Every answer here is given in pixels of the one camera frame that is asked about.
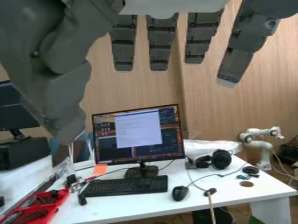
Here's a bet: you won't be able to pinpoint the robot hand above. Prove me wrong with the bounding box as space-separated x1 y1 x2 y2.
0 0 298 145

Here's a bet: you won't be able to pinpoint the thin stick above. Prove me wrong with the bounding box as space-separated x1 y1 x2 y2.
206 194 218 224

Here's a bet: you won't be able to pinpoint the white desk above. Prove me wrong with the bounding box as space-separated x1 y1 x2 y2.
44 153 298 224

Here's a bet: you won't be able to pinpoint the orange paper note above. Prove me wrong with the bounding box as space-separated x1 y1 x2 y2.
92 163 109 176

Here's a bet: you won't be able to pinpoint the black mouse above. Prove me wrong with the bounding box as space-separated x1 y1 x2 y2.
170 185 190 202

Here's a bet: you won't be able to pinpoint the black keyboard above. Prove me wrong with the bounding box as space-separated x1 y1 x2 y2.
81 174 170 198

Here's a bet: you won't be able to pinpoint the small black object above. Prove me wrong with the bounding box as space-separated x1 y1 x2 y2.
77 193 89 206

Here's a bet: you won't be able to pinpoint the small white jointed device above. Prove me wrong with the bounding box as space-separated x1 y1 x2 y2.
237 125 286 171

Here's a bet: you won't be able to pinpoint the black headphones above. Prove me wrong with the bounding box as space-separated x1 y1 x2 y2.
185 148 234 171

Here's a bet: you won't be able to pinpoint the red tray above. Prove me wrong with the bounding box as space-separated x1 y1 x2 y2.
25 187 72 215
0 204 59 224

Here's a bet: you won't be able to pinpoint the dark computer screen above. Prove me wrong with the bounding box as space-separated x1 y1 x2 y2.
0 79 43 132

